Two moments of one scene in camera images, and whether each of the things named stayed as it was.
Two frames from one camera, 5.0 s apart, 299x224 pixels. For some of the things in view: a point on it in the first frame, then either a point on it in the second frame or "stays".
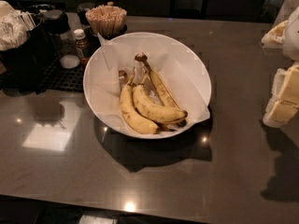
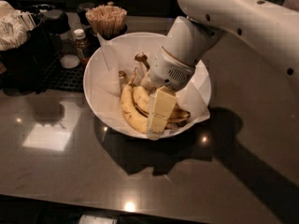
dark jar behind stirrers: x=81 y=9 stays
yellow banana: x=130 y=110 stays
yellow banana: x=153 y=109 stays
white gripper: x=291 y=36 to x=168 y=69
